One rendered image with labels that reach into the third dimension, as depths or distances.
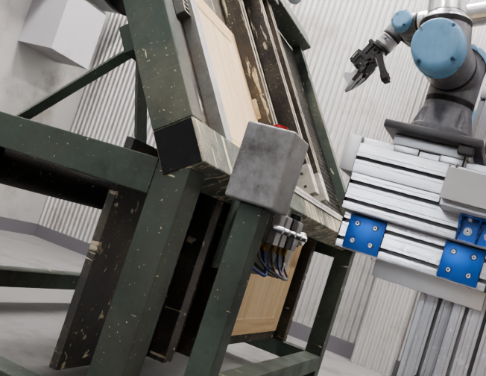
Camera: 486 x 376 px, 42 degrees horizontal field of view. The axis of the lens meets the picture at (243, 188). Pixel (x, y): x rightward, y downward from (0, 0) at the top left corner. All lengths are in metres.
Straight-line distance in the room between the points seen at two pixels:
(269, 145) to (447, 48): 0.43
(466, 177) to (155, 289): 0.73
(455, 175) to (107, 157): 0.81
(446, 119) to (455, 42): 0.19
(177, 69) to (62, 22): 4.26
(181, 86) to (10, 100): 4.56
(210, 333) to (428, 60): 0.77
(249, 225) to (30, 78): 4.87
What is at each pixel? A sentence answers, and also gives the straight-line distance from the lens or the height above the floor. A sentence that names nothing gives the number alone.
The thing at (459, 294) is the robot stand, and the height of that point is 0.70.
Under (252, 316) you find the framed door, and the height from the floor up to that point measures 0.33.
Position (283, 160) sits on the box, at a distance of 1.41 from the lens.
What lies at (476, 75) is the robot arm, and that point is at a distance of 1.60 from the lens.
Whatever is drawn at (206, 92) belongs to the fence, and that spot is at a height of 1.02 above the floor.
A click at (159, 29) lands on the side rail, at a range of 1.63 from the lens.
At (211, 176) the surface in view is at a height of 0.79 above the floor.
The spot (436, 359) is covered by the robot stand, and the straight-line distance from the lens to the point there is 1.75.
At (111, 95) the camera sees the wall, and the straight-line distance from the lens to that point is 6.49.
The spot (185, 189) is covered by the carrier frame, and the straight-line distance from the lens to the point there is 1.49.
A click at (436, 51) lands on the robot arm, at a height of 1.18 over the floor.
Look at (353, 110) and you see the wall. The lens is 5.43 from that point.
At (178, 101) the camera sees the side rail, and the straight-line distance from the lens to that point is 1.54.
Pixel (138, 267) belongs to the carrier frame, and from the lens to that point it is 1.51.
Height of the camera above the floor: 0.69
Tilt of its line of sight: 4 degrees up
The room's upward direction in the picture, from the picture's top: 18 degrees clockwise
